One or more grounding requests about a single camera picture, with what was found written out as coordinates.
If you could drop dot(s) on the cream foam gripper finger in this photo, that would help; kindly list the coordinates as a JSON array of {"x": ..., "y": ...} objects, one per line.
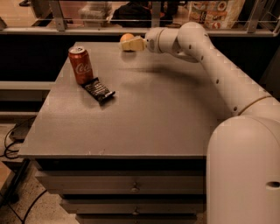
[{"x": 133, "y": 44}]

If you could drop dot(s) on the orange fruit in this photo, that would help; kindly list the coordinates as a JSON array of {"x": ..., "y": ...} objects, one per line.
[{"x": 125, "y": 41}]

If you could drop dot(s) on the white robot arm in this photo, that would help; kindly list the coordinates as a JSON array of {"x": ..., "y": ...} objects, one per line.
[{"x": 243, "y": 154}]

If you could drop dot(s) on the black bag behind railing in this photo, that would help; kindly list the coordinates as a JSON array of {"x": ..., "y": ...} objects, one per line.
[{"x": 137, "y": 14}]

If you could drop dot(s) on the red cola can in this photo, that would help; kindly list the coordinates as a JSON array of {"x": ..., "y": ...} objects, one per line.
[{"x": 81, "y": 64}]

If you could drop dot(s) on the black snack bar wrapper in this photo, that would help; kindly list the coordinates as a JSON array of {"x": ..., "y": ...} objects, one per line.
[{"x": 96, "y": 89}]

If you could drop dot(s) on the metal railing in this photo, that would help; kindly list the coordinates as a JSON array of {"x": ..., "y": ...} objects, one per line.
[{"x": 79, "y": 18}]

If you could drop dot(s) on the printed plastic bag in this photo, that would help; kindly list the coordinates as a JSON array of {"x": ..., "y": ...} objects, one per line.
[{"x": 219, "y": 14}]

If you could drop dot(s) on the grey drawer cabinet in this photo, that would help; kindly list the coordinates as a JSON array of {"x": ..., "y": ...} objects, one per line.
[{"x": 153, "y": 131}]

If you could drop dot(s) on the top drawer knob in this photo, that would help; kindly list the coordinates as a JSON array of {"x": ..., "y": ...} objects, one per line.
[{"x": 134, "y": 188}]

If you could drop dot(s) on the drawer knob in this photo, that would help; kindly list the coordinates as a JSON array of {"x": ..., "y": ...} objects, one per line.
[
  {"x": 135, "y": 212},
  {"x": 134, "y": 188}
]

